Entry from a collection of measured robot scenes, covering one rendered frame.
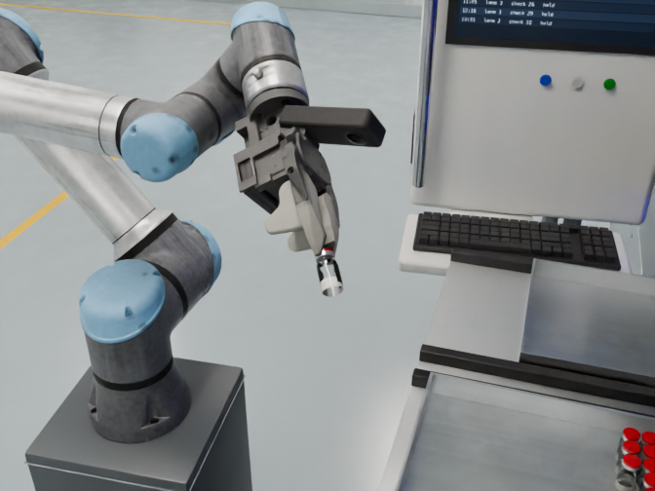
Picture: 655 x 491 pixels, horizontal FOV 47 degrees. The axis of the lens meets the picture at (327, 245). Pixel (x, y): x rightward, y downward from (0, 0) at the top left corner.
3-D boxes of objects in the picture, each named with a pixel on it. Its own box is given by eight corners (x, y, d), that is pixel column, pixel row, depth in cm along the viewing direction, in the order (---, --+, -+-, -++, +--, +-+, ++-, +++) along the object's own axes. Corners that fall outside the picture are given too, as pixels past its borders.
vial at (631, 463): (634, 481, 91) (641, 455, 89) (634, 496, 89) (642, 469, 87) (614, 477, 92) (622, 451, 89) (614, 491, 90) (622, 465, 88)
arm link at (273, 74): (314, 86, 92) (281, 46, 86) (322, 114, 90) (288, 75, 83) (262, 113, 94) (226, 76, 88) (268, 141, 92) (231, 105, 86)
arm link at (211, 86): (148, 125, 96) (194, 69, 89) (191, 95, 105) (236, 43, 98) (192, 169, 97) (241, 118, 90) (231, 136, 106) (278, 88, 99)
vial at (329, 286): (337, 284, 73) (328, 246, 76) (318, 292, 74) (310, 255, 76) (347, 291, 75) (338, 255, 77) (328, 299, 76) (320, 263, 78)
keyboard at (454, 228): (611, 235, 156) (613, 224, 155) (620, 271, 144) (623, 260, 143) (418, 217, 162) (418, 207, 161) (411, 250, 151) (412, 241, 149)
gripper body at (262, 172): (275, 224, 86) (259, 144, 93) (340, 194, 84) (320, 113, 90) (238, 196, 80) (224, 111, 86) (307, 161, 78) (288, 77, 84)
